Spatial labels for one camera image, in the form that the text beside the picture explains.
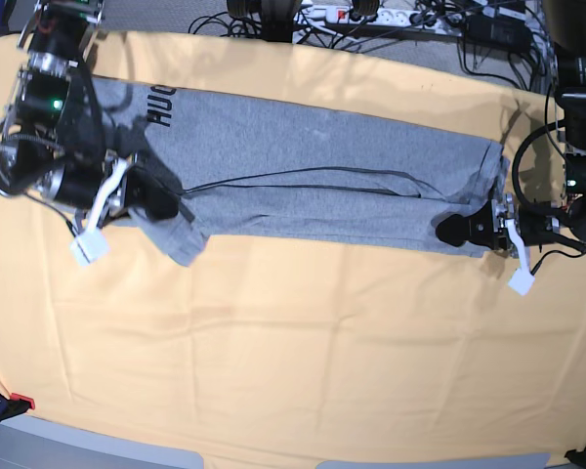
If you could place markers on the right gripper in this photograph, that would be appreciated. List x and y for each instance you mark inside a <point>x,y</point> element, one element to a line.
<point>151,186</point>

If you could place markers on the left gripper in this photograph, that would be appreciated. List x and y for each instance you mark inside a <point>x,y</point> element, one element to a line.
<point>483,229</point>

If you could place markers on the grey t-shirt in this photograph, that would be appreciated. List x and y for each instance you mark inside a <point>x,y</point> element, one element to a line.
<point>250,166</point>

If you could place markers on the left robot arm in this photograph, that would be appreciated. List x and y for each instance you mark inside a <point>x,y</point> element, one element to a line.
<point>565,26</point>

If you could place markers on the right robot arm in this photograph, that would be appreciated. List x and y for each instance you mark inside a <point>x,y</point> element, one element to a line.
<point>75,143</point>

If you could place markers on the yellow table cloth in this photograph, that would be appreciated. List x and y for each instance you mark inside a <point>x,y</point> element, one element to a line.
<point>276,353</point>

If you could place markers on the black power adapter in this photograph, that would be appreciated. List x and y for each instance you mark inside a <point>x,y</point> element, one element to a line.
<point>498,33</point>

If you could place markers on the white power strip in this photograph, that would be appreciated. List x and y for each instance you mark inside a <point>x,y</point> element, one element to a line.
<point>385,22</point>

